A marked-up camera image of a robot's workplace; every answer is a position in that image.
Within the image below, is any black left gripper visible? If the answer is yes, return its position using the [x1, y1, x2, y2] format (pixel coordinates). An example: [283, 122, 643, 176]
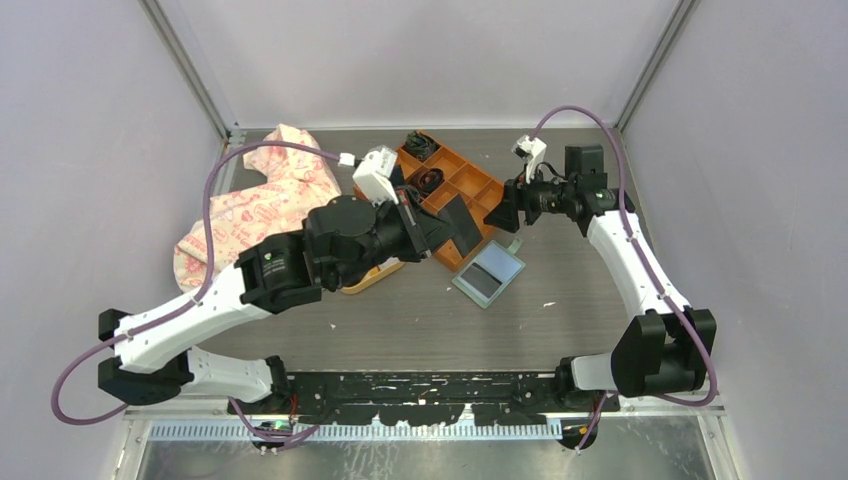
[330, 187, 459, 291]

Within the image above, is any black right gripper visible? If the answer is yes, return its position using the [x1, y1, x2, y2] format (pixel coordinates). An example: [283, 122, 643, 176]
[484, 160, 576, 233]

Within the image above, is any black credit card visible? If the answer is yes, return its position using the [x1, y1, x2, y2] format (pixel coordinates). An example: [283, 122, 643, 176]
[438, 195, 483, 257]

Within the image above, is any green card holder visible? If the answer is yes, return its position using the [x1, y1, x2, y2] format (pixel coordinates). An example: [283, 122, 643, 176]
[452, 238, 525, 309]

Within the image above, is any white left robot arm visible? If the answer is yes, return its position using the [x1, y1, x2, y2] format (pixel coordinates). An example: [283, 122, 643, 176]
[98, 190, 455, 413]

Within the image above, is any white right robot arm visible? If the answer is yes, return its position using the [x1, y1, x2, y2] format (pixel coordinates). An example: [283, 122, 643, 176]
[484, 136, 716, 411]

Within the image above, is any coiled black belt small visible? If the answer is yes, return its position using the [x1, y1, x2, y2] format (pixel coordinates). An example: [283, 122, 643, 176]
[411, 168, 444, 196]

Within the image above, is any orange compartment tray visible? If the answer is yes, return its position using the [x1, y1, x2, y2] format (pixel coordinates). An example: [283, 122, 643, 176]
[354, 130, 504, 272]

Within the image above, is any yellow oval dish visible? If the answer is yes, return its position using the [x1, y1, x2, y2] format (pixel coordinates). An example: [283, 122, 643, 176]
[341, 258, 405, 295]

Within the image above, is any pink patterned cloth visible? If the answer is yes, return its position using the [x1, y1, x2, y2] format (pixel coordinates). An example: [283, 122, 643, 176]
[173, 124, 342, 292]

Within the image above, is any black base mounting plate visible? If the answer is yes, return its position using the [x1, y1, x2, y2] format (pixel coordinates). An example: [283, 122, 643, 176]
[238, 371, 601, 426]

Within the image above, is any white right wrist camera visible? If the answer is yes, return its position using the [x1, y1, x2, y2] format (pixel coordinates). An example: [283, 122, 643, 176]
[511, 134, 547, 183]

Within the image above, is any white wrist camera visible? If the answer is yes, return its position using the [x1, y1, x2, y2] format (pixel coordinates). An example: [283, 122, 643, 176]
[511, 134, 547, 183]
[339, 145, 399, 206]

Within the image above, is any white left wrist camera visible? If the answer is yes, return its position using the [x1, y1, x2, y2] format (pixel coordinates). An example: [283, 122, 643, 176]
[339, 145, 399, 206]

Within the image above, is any aluminium frame rail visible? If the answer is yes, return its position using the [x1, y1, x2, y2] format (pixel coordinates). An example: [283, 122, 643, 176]
[123, 396, 725, 443]

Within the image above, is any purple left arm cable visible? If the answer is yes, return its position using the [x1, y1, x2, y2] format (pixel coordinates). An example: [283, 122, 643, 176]
[51, 140, 346, 453]

